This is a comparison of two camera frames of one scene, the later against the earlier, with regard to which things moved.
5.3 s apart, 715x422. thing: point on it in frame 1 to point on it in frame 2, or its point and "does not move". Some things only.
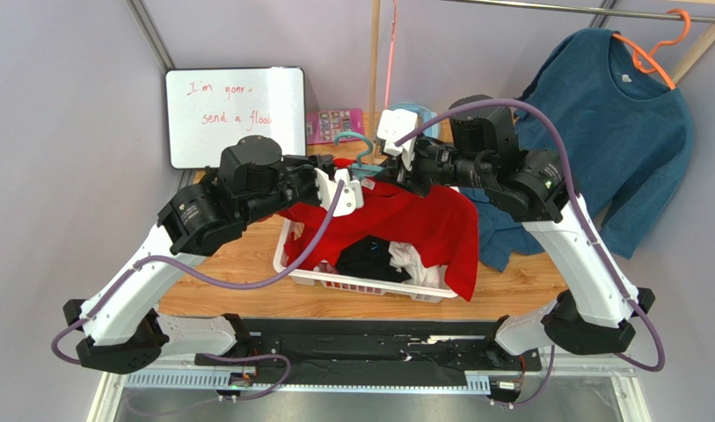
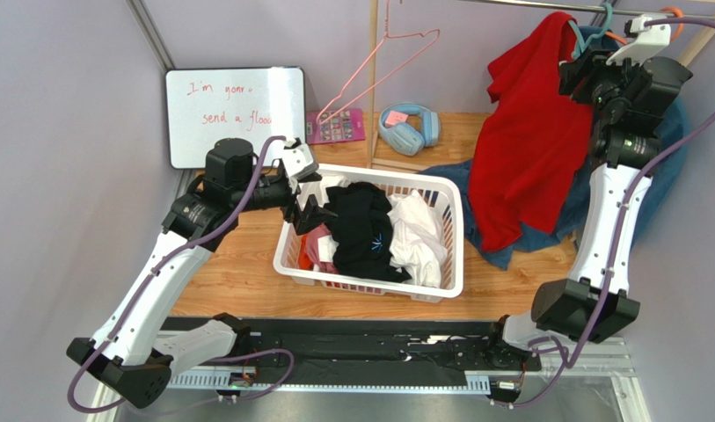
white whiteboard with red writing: x=211 y=108 does not move
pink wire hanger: x=390 y=60 to x=435 y=32
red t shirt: x=442 y=221 to x=530 y=152
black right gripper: x=417 y=169 to x=576 y=75
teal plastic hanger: x=359 y=170 to x=580 y=45
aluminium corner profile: x=138 y=8 does not move
